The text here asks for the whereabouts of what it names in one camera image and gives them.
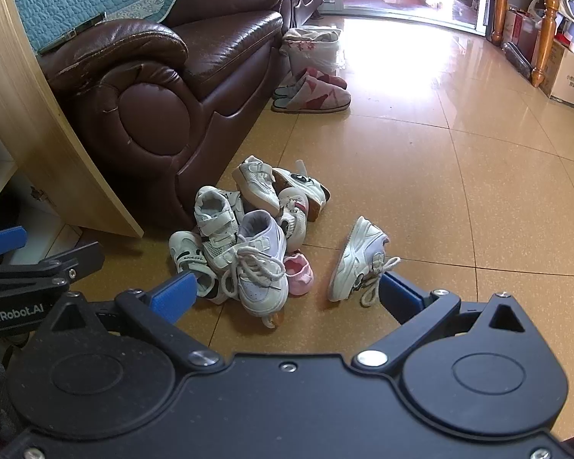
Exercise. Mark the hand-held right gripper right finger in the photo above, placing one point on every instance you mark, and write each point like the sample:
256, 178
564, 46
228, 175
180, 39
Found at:
402, 296

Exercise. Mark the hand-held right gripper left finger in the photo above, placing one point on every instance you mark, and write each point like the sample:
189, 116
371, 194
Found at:
174, 296

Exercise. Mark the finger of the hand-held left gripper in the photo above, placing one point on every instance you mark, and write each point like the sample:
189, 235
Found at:
43, 272
2, 244

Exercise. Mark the white shoe black trim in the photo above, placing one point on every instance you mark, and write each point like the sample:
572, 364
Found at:
186, 253

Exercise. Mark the white lace-up sneaker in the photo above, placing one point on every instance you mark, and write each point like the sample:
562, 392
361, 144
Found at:
356, 258
260, 272

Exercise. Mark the white velcro shoe tan sole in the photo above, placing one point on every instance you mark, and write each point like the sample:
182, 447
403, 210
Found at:
256, 177
215, 220

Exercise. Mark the pink shoe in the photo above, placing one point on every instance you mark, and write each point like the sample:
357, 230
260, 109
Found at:
299, 275

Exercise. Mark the white shoe black round emblem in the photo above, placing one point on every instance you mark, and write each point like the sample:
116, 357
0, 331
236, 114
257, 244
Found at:
306, 186

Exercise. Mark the wooden cabinet door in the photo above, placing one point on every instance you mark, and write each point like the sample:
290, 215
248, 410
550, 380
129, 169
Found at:
24, 119

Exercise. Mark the pink and red slipper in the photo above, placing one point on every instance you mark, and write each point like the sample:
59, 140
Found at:
325, 76
315, 95

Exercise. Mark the gold-edged phone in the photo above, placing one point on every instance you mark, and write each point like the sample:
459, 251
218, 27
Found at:
71, 33

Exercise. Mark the floral plastic bag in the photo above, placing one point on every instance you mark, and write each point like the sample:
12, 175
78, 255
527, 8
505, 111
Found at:
311, 52

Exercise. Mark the dark oblong object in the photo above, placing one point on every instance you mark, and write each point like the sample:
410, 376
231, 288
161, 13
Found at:
516, 60

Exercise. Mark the cardboard box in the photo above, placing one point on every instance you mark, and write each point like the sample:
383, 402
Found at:
569, 81

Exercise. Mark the red box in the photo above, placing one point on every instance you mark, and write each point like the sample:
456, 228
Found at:
521, 33

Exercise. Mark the wooden table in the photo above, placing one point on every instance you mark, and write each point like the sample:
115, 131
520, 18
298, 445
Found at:
547, 24

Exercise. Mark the white plastic bag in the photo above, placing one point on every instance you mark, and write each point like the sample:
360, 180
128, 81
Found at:
535, 7

